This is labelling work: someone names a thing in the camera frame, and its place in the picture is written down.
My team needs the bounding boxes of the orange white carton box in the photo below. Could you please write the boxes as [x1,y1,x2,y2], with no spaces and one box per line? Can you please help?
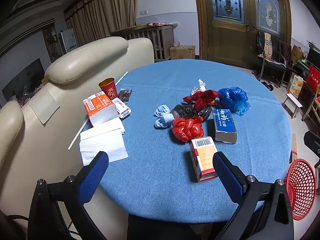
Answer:
[190,137,217,182]

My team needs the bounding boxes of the blue tissue box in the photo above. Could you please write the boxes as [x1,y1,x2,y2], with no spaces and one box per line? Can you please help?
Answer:
[213,109,238,144]

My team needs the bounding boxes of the red plastic bag bundle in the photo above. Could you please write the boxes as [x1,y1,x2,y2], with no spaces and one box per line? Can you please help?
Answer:
[171,116,204,142]

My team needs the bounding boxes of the blue plastic bag bundle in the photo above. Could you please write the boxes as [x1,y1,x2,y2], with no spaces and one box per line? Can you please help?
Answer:
[217,87,250,116]

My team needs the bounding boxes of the black plastic bag bundle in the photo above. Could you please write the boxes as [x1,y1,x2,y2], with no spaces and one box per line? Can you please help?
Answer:
[170,103,212,122]

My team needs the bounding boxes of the dark red plastic bag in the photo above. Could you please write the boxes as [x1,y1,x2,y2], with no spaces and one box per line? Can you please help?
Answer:
[183,89,218,111]

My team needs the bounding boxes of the light blue face mask bundle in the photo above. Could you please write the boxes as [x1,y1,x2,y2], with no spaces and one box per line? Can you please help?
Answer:
[154,105,175,128]

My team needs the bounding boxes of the white plastic bag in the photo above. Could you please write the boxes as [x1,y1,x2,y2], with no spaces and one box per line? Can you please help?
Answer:
[191,79,206,95]

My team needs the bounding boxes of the white tissue sheets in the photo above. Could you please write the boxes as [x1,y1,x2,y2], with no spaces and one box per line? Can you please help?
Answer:
[79,118,129,166]

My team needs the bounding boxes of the white paper straw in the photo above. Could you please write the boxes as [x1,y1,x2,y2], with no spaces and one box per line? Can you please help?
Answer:
[67,71,129,151]

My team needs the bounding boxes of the red plastic mesh basket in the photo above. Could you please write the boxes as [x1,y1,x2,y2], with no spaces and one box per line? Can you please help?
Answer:
[284,159,316,220]

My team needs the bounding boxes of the cream leather sofa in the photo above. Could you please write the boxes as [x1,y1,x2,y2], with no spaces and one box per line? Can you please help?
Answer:
[0,36,155,233]

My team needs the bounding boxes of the orange white tissue pack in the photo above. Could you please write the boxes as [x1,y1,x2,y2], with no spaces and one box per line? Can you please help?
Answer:
[83,92,118,127]

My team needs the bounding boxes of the small white cigarette box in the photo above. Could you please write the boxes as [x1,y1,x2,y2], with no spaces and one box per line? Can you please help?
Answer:
[112,98,131,119]

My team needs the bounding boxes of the blue round table cloth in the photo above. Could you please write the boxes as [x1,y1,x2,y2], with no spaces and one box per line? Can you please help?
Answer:
[80,58,293,224]

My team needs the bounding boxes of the small white stool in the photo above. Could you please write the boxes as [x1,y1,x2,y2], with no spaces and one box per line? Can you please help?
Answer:
[282,93,303,119]

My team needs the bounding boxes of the dark snack wrapper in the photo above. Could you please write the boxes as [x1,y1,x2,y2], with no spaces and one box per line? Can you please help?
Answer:
[118,89,133,104]

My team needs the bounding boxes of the red paper cup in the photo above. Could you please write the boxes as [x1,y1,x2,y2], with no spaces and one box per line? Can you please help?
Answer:
[98,77,118,100]

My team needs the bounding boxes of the yellow printed carton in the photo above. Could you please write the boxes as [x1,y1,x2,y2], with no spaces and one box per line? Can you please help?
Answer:
[287,73,304,98]

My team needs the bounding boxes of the red gift bag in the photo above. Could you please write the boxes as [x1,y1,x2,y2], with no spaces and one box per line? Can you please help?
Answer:
[306,65,320,92]

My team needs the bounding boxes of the black metal armchair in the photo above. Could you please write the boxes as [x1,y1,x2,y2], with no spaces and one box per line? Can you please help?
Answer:
[252,31,291,87]

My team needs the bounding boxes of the brown cardboard box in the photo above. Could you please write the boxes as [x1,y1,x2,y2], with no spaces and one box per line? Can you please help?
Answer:
[170,45,195,60]

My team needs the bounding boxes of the wooden radiator cover cabinet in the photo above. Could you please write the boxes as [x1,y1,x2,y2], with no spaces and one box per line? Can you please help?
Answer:
[110,23,174,62]

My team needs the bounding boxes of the wooden double door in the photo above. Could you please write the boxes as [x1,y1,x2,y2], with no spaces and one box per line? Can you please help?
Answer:
[196,0,292,68]

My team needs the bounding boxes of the beige striped curtain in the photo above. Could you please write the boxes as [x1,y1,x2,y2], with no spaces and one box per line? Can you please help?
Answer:
[64,0,138,46]

